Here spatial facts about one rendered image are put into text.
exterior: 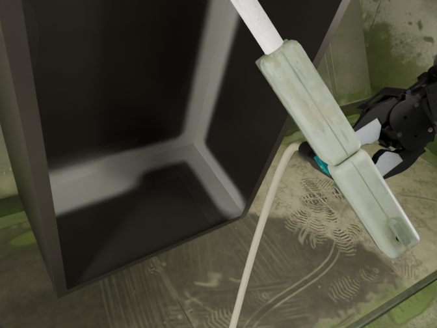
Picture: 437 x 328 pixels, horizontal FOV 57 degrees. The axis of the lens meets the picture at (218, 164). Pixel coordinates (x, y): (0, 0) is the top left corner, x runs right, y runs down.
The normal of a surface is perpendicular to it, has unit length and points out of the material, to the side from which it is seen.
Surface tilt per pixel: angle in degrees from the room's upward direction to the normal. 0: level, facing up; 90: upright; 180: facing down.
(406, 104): 65
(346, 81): 57
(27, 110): 102
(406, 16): 90
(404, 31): 90
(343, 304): 0
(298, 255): 0
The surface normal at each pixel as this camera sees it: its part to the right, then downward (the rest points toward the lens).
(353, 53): 0.49, 0.07
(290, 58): 0.12, 0.22
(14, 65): 0.52, 0.71
